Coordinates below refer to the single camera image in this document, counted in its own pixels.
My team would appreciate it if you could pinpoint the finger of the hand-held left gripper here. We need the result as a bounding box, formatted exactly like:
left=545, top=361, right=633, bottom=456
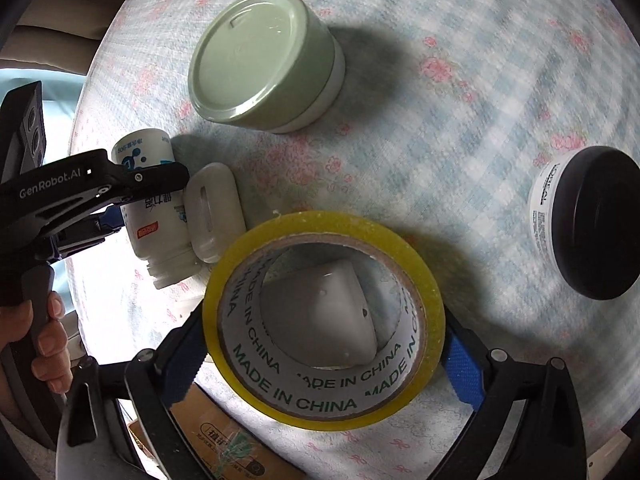
left=50, top=210, right=125, bottom=263
left=50, top=149, right=191, bottom=221

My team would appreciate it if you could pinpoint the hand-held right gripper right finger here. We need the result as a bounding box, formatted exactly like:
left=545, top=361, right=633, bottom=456
left=440, top=306, right=587, bottom=480

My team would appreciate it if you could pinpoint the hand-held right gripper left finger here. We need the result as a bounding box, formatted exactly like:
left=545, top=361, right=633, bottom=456
left=56, top=305, right=211, bottom=480

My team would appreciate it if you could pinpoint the white bottle with blue print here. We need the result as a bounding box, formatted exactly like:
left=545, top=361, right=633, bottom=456
left=111, top=129, right=200, bottom=291

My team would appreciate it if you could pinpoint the yellow packing tape roll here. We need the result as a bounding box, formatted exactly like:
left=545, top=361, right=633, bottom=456
left=202, top=211, right=447, bottom=432

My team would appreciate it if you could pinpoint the person's left hand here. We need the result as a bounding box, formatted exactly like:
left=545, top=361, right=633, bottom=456
left=0, top=291, right=72, bottom=426

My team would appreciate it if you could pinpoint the brown cardboard box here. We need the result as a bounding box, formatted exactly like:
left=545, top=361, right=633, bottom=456
left=127, top=386, right=307, bottom=480

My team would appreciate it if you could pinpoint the white oval plastic case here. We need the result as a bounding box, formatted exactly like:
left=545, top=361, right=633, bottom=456
left=183, top=162, right=247, bottom=264

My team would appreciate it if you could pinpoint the white rounded plastic object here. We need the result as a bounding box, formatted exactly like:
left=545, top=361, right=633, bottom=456
left=259, top=259, right=380, bottom=369

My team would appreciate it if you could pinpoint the green lidded round jar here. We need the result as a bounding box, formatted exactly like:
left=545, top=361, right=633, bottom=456
left=188, top=0, right=347, bottom=135

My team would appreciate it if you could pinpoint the white jar with black lid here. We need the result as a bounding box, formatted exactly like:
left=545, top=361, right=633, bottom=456
left=528, top=146, right=640, bottom=302

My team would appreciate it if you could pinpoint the floral checkered tablecloth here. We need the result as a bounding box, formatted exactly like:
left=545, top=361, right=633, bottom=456
left=70, top=0, right=640, bottom=480

